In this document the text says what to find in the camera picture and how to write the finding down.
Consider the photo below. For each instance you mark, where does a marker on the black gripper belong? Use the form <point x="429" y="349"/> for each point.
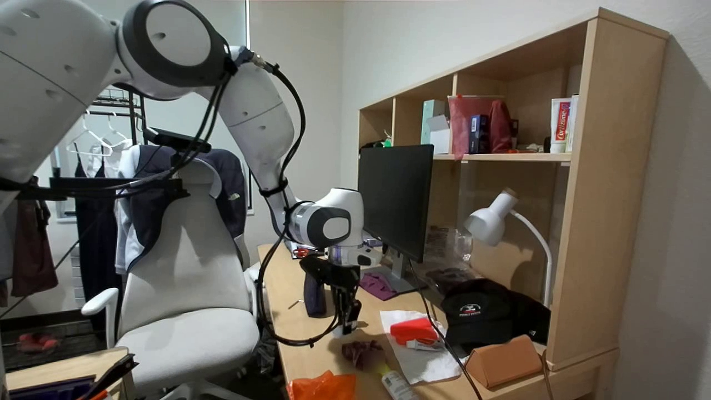
<point x="347" y="293"/>

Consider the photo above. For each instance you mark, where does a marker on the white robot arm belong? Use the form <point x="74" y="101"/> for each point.
<point x="251" y="118"/>

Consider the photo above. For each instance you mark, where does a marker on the maroon scrunchie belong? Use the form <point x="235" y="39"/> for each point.
<point x="362" y="354"/>

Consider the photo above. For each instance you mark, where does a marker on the purple cloth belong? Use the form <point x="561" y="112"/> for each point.
<point x="384" y="284"/>

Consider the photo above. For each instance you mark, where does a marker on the silver monitor stand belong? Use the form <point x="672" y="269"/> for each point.
<point x="396" y="268"/>

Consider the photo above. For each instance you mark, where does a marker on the orange plastic bag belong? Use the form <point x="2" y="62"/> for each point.
<point x="323" y="388"/>

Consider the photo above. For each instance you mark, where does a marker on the white tube yellow cap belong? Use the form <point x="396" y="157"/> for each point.
<point x="396" y="384"/>

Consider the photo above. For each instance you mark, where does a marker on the white paper towel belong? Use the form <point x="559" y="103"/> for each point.
<point x="423" y="363"/>

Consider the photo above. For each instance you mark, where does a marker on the black computer monitor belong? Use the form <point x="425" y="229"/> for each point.
<point x="401" y="200"/>

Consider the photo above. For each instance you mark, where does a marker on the black baseball cap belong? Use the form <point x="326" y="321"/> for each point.
<point x="489" y="314"/>

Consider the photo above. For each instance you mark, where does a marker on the white office chair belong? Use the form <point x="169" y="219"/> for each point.
<point x="184" y="296"/>

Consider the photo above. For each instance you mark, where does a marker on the white desk lamp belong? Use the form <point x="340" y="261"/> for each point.
<point x="484" y="219"/>

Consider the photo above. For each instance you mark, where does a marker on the dark jacket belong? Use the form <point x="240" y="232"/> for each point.
<point x="225" y="186"/>

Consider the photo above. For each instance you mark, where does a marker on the teal box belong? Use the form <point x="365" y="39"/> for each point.
<point x="433" y="126"/>

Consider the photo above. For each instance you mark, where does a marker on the wooden shelf unit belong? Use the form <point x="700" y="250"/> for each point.
<point x="607" y="223"/>

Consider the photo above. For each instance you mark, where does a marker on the white printed box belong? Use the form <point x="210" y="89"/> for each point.
<point x="563" y="126"/>

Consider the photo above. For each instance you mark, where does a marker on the black clothes rack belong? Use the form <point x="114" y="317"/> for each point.
<point x="136" y="118"/>

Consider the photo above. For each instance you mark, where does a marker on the light wooden side table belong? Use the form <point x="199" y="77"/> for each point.
<point x="51" y="369"/>

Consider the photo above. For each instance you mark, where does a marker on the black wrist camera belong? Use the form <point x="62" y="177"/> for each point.
<point x="325" y="268"/>

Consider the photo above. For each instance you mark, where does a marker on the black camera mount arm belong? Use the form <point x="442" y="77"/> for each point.
<point x="90" y="188"/>

